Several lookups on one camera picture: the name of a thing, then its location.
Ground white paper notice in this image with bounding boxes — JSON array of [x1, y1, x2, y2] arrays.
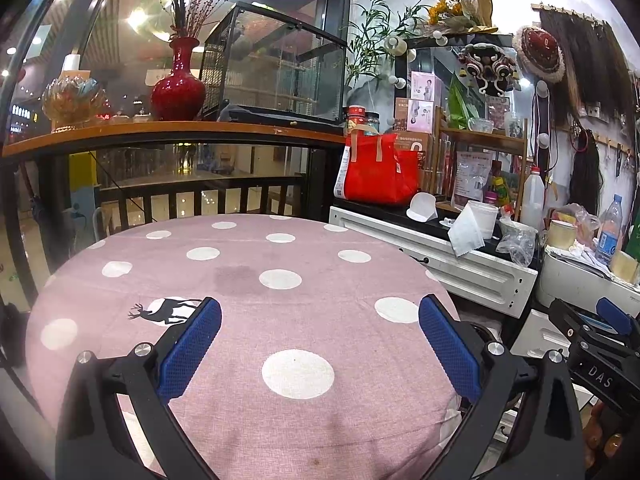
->
[[454, 152, 492, 203]]

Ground pile of white papers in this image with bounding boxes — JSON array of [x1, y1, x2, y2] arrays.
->
[[545, 242, 616, 276]]

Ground red round hat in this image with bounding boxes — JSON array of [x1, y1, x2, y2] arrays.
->
[[512, 25, 566, 83]]

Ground green bamboo plant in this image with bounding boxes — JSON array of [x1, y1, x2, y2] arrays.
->
[[345, 0, 441, 88]]

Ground beige tape roll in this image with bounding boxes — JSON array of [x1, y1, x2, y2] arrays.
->
[[610, 250, 640, 283]]

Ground wooden counter ledge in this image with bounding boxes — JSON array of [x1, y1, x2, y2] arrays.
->
[[2, 121, 348, 158]]

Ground pink cosmetic box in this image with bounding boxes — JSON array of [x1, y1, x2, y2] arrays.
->
[[411, 71, 442, 106]]

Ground yellow board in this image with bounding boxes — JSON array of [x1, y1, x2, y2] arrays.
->
[[67, 152, 98, 196]]

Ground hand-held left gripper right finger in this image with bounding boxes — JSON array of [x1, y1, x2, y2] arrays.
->
[[417, 294, 586, 480]]

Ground glass display case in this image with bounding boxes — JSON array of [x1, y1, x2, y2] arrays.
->
[[200, 1, 348, 123]]

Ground black railing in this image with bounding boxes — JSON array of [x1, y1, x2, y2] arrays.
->
[[95, 175, 306, 233]]

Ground cream paper cup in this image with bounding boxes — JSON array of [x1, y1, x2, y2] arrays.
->
[[547, 220, 578, 251]]

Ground clear water bottle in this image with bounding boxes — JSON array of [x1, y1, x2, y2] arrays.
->
[[595, 195, 625, 266]]

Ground brown box with pink picture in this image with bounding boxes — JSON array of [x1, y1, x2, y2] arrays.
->
[[395, 97, 435, 133]]

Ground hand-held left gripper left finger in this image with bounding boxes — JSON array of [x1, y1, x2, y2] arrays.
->
[[55, 296, 223, 480]]

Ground dried flower branches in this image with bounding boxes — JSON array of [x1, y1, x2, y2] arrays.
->
[[170, 0, 233, 41]]

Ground pinkish plastic bag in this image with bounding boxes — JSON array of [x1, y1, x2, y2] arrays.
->
[[552, 203, 601, 241]]

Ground pink polka dot tablecloth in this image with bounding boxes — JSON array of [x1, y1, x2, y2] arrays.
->
[[25, 214, 463, 480]]

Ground black braided wig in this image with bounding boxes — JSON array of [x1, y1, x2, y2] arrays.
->
[[570, 132, 601, 213]]

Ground person's right hand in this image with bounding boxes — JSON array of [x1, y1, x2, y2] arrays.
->
[[582, 404, 640, 468]]

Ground wooden shelf rack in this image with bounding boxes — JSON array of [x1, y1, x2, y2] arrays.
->
[[432, 110, 528, 216]]

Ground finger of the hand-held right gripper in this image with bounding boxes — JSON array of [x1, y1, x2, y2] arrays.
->
[[596, 296, 640, 340], [547, 298, 596, 346]]

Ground white plastic bottle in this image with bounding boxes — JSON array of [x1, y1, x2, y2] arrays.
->
[[521, 166, 546, 233]]

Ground orange brown box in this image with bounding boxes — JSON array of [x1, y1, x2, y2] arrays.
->
[[395, 132, 436, 181]]

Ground ornate beaded headdress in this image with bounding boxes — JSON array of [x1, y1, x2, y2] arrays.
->
[[457, 42, 517, 96]]

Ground gold lotus bowl ornament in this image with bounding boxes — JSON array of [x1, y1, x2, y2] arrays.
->
[[41, 77, 103, 133]]

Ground clear plastic bag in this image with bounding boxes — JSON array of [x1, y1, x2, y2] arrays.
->
[[497, 217, 538, 267]]

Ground white drawer unit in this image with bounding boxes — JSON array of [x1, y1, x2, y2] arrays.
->
[[510, 310, 571, 361]]

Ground red tote bag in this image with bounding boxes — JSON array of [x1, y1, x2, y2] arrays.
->
[[334, 130, 422, 207]]

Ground red tin can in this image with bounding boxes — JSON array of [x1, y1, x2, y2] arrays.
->
[[346, 105, 368, 136]]

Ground red ceramic vase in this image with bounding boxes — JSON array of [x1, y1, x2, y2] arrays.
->
[[150, 37, 207, 122]]

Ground white drawer cabinet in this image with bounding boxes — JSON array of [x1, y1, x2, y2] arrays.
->
[[328, 205, 538, 318]]

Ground vanity mirror with bulbs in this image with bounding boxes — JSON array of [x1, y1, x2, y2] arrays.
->
[[392, 34, 521, 126]]

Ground sunflower bouquet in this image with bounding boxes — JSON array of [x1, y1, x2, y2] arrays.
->
[[427, 0, 498, 35]]

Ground hanging dark hair extensions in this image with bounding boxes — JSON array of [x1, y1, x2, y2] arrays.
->
[[537, 5, 636, 126]]

